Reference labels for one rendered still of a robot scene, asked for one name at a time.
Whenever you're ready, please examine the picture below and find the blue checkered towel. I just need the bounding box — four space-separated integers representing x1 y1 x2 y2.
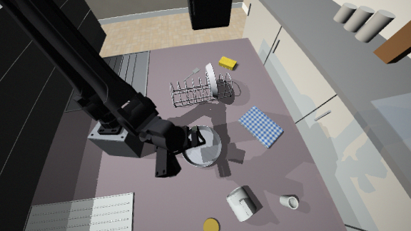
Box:
238 106 283 148

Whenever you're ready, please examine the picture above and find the yellow sponge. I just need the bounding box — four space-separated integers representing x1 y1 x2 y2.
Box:
218 56 237 70

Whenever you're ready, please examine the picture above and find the flat round gold disc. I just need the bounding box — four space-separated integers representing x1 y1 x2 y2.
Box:
203 217 219 231

